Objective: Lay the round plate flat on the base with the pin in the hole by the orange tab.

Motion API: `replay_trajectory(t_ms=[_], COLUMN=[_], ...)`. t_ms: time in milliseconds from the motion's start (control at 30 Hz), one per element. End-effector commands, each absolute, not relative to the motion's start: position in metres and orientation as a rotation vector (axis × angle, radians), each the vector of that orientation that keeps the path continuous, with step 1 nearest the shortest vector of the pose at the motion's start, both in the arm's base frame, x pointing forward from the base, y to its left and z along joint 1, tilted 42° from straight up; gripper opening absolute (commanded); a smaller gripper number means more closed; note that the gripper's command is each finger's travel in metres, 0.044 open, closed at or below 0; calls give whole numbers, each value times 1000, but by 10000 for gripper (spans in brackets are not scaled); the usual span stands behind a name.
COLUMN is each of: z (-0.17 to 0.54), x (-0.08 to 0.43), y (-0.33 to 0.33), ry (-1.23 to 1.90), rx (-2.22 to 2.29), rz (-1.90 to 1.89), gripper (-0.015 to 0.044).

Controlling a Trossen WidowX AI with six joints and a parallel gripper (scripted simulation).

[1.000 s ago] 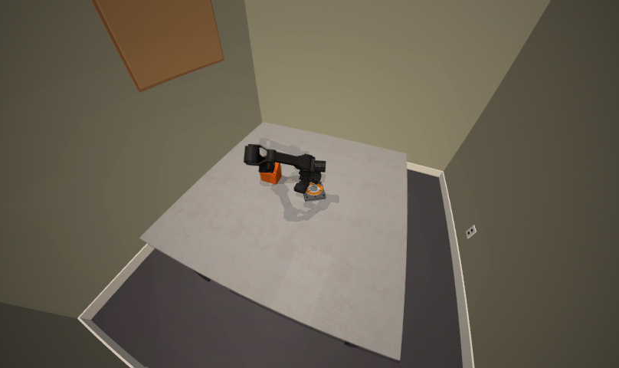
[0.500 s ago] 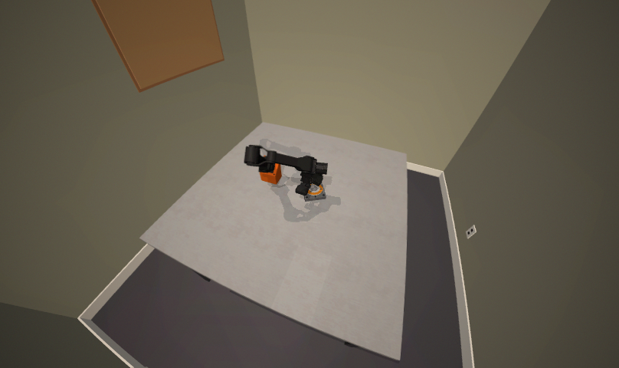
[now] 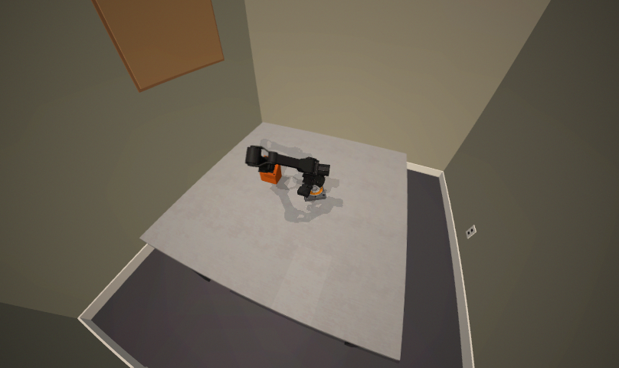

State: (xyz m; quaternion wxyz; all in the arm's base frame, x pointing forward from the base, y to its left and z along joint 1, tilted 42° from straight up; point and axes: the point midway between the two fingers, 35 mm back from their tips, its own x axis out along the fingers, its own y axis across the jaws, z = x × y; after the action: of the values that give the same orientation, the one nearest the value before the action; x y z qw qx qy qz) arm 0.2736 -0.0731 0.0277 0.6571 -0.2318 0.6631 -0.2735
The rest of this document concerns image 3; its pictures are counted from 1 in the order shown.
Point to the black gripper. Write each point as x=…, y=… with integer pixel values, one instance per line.
x=306, y=188

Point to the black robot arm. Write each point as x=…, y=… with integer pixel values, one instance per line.
x=308, y=166

